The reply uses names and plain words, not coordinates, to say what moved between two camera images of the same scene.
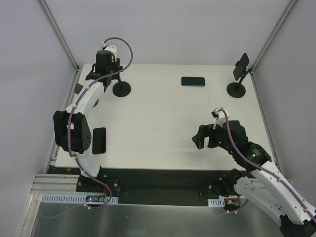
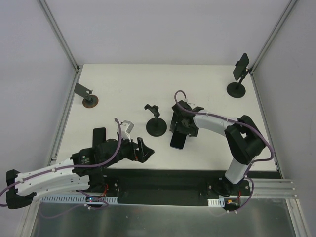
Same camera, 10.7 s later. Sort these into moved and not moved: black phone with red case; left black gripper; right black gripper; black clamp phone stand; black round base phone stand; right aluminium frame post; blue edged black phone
Moved: right black gripper; left black gripper; blue edged black phone; black clamp phone stand
Not moved: right aluminium frame post; black round base phone stand; black phone with red case
